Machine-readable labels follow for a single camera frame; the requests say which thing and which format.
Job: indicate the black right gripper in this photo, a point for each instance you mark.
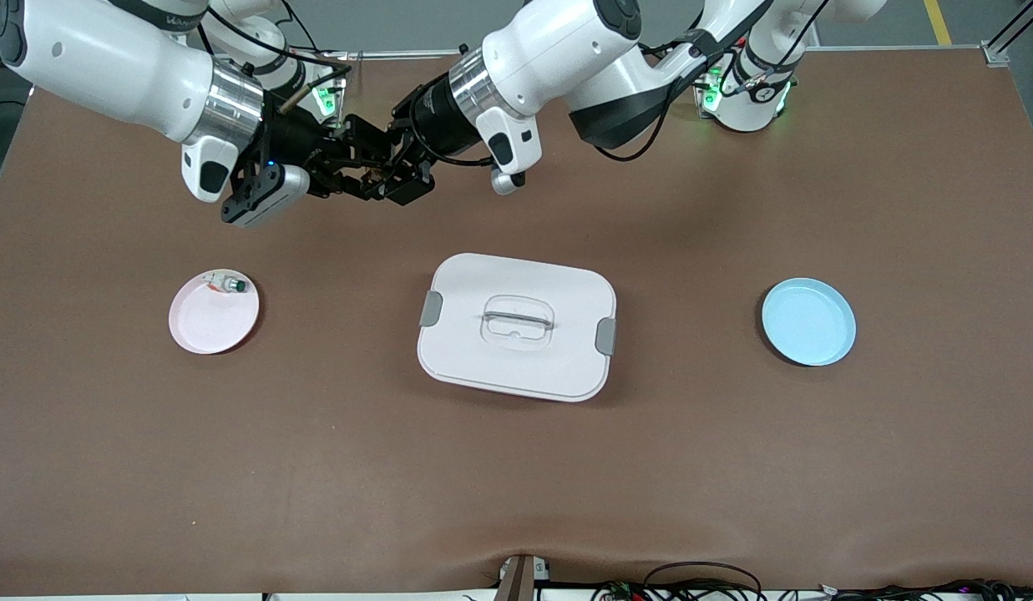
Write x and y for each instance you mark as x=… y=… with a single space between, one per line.
x=295 y=143

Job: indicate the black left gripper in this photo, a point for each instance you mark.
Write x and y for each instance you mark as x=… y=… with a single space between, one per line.
x=430 y=117

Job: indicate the orange and black switch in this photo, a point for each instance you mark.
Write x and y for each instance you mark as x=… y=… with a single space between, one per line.
x=376 y=171

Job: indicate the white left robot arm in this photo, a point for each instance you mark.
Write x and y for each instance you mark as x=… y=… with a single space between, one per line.
x=566 y=42

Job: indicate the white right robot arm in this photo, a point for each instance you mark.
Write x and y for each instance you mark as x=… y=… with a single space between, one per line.
x=107 y=58

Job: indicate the grey box latch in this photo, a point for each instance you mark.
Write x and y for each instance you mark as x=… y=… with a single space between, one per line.
x=431 y=309

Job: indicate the pink round plate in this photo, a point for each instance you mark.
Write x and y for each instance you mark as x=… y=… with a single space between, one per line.
x=207 y=330

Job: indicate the white lidded storage box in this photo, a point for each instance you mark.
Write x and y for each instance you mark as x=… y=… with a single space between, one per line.
x=516 y=376

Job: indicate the brown table mat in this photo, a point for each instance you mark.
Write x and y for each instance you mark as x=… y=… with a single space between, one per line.
x=516 y=484

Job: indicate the light blue round plate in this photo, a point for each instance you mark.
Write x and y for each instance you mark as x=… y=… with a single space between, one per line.
x=808 y=325

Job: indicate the green terminal connector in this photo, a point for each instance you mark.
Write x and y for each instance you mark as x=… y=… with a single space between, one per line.
x=620 y=593

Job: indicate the green capped white switch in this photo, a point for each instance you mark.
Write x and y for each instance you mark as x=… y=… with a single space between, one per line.
x=235 y=285

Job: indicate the aluminium camera stand profile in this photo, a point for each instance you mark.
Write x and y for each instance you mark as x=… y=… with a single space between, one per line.
x=520 y=580

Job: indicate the aluminium frame profile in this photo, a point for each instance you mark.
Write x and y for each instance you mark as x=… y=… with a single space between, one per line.
x=1005 y=46

